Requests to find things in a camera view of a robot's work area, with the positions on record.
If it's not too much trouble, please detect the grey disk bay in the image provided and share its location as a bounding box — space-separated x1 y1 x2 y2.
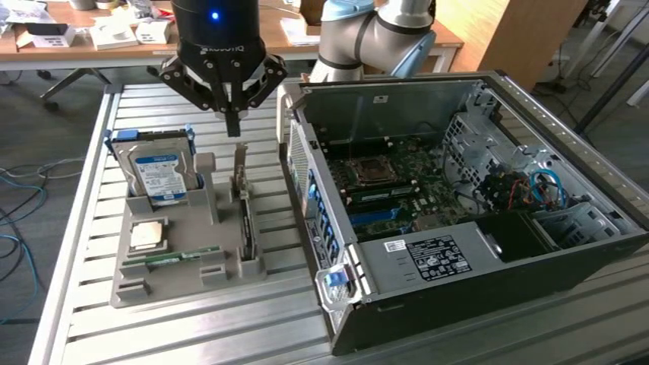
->
531 201 622 250

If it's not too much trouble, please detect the hard disk in blue caddy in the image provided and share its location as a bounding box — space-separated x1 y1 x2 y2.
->
103 123 203 208

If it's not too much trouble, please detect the grey power supply unit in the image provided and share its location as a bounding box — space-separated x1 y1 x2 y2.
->
357 222 501 296

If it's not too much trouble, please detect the grey parts rack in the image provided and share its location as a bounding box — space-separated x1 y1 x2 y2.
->
109 151 269 309

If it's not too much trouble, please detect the wooden desk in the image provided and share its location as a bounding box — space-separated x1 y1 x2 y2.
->
0 0 465 83

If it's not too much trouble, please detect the blue floor cable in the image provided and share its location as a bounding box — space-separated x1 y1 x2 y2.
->
0 173 49 326

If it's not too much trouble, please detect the perforated metal drive cage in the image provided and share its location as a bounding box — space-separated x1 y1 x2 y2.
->
441 112 507 179

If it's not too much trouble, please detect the blue case latch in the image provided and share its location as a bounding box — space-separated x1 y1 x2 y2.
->
323 268 355 288

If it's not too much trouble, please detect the black open PC case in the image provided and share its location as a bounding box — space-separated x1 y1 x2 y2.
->
275 70 649 357

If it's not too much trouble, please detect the green motherboard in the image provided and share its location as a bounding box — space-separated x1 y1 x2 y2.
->
323 138 481 243

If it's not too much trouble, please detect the blue expansion slot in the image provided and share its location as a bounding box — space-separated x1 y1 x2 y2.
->
349 208 401 225

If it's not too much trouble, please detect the white floor cable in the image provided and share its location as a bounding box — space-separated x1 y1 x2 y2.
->
0 157 85 179

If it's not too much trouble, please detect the white flat box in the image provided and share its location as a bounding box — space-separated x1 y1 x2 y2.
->
89 24 138 50

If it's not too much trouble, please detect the graphics card with metal bracket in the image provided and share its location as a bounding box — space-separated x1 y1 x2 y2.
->
227 142 259 263

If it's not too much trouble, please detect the white small box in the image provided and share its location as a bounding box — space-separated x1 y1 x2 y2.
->
134 21 171 45

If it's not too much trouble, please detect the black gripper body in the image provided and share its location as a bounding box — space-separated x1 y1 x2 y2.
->
169 0 269 85

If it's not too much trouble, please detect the blue wire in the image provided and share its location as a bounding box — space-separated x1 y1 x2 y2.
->
526 167 569 210

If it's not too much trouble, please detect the grey wheeled desk foot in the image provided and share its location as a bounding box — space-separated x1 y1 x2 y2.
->
38 68 113 112

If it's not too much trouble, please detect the CPU chip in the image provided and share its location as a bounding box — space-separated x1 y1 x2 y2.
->
129 221 166 252

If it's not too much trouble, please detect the wooden cabinet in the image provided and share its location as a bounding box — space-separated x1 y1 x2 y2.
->
434 0 591 92

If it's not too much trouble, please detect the white paper stack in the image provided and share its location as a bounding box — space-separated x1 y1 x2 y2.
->
279 17 321 47

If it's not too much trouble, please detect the CPU socket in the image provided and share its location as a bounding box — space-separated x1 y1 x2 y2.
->
349 157 399 187

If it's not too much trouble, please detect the white box with black lid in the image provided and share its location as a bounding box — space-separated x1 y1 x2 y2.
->
23 23 75 49

